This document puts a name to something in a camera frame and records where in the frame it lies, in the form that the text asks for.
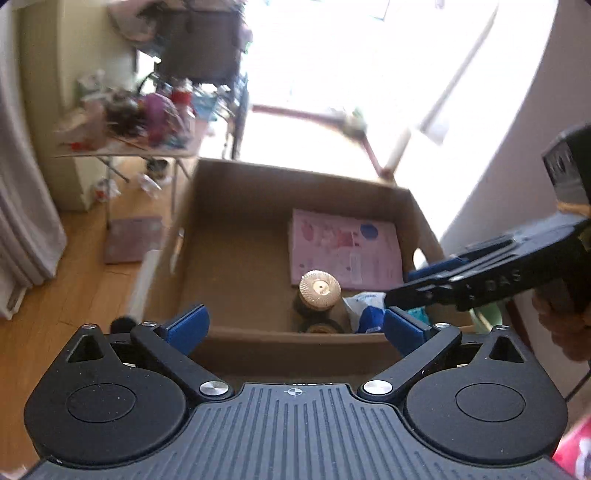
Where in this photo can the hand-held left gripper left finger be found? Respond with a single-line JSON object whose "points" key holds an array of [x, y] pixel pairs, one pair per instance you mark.
{"points": [[187, 325]]}

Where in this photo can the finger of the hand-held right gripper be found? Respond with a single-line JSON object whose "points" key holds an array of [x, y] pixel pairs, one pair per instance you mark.
{"points": [[425, 290], [434, 270]]}

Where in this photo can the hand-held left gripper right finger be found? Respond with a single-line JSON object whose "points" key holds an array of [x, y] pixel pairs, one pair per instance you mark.
{"points": [[401, 330]]}

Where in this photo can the blue wet wipes pack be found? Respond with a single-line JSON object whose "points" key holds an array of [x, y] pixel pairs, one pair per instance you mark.
{"points": [[364, 307]]}

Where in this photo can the black tape roll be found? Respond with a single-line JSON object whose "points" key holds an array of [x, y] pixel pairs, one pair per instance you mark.
{"points": [[321, 327]]}

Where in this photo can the brown cardboard box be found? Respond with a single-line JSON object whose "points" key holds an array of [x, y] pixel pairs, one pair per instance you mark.
{"points": [[240, 258]]}

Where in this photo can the pink cartoon book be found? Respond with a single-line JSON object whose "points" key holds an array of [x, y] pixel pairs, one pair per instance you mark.
{"points": [[346, 249]]}

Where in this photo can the black jar with gold lid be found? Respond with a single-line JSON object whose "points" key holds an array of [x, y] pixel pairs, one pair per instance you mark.
{"points": [[318, 288]]}

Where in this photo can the person's right hand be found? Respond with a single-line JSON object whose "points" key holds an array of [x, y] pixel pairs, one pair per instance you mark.
{"points": [[561, 332]]}

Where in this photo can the white paper roll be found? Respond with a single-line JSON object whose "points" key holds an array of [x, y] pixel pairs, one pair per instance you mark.
{"points": [[399, 150], [143, 286]]}

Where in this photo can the green bowl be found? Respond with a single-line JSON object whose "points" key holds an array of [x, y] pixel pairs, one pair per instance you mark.
{"points": [[489, 318]]}

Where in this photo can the pink square floor board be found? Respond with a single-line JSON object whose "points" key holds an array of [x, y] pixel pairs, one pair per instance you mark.
{"points": [[134, 240]]}

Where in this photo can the crumpled white paper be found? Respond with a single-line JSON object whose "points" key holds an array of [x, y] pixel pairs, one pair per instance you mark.
{"points": [[148, 184]]}

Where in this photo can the potted plant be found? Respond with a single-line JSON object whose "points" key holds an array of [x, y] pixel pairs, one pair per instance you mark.
{"points": [[351, 122]]}

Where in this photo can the folding side table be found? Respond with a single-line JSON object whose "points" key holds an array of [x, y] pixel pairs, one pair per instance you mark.
{"points": [[138, 150]]}

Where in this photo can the beige curtain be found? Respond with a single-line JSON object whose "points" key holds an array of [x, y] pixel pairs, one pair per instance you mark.
{"points": [[23, 207]]}

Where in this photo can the pink cup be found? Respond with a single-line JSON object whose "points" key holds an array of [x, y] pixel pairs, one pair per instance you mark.
{"points": [[159, 115]]}

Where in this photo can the dark glass jar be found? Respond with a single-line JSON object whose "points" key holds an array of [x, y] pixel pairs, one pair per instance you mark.
{"points": [[124, 115]]}

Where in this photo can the red flask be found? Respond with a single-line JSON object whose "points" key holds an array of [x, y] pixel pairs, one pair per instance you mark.
{"points": [[182, 97]]}

